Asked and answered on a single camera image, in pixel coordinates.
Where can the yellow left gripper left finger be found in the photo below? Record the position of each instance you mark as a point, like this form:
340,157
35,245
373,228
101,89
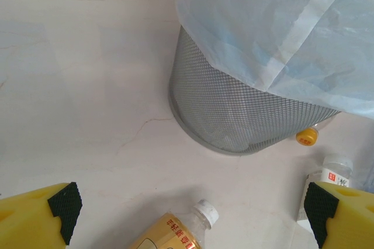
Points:
26,219

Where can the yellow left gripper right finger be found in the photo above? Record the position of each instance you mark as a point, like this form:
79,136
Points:
347,217

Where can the clear bottle with orange label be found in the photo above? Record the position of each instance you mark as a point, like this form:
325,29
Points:
306,137

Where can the tea bottle with yellow label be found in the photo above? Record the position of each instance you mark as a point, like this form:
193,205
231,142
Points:
175,231

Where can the translucent white bin liner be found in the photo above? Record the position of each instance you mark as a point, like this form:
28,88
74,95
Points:
277,27

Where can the clear bottle with white label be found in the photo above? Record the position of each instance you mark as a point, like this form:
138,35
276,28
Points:
336,173

